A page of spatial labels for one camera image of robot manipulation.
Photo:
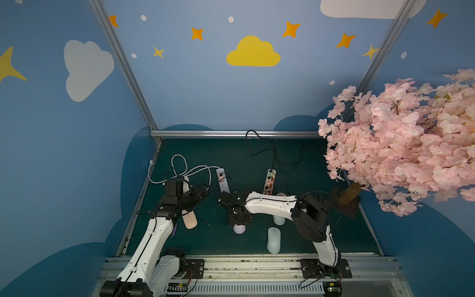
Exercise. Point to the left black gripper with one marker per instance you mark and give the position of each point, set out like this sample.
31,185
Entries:
195,197

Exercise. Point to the pink cherry blossom tree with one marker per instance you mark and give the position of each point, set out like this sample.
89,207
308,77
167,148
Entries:
407,143

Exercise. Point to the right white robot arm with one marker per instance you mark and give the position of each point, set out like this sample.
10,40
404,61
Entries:
309,214

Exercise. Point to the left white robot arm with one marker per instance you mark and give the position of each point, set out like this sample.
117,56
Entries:
144,252

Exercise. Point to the cream red power strip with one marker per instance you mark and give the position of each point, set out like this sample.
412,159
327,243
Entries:
269,182

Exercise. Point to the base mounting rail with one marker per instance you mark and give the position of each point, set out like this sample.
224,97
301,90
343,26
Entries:
259,275

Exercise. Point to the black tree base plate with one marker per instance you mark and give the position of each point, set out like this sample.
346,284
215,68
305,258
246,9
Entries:
345,200

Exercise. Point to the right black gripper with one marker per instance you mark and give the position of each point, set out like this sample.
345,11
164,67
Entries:
239,215

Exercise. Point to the aluminium frame rail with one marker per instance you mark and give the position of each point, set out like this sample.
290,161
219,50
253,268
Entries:
235,134

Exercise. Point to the white power strip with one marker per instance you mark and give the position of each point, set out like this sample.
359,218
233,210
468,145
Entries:
222,181

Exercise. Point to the purple wireless mouse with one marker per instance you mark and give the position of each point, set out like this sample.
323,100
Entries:
239,229

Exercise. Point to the light green wireless mouse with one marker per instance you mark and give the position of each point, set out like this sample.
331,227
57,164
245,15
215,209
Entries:
274,240

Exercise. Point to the beige pink wireless mouse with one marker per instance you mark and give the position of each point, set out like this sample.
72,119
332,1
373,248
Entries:
189,219

